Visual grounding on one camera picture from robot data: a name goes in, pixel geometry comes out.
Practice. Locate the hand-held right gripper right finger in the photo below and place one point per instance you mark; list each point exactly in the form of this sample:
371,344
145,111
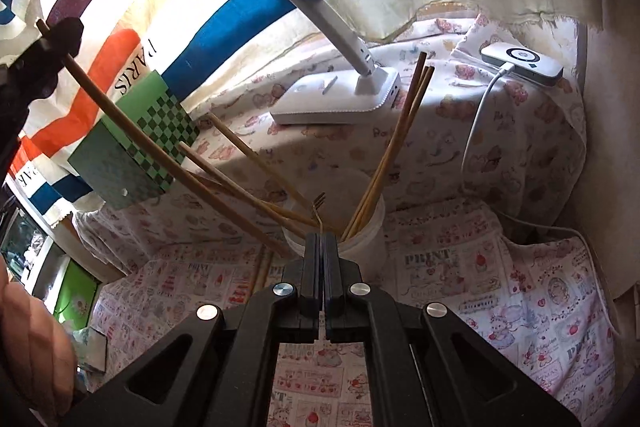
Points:
332,287

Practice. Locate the person's left forearm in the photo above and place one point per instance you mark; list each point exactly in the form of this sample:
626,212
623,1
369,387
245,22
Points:
30,352

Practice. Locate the green checkered box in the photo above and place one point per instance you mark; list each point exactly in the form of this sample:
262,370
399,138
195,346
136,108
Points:
125,167

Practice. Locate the white desk lamp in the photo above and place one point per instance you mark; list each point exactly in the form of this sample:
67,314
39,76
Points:
330,102

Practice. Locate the clear plastic cup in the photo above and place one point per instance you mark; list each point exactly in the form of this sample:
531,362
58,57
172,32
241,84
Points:
367,247

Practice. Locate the white charging device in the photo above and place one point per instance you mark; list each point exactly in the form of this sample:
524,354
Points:
525,59

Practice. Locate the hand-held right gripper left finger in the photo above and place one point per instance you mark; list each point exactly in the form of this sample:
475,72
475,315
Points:
312,287

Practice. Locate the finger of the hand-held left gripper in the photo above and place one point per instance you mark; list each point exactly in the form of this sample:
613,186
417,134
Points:
55,52

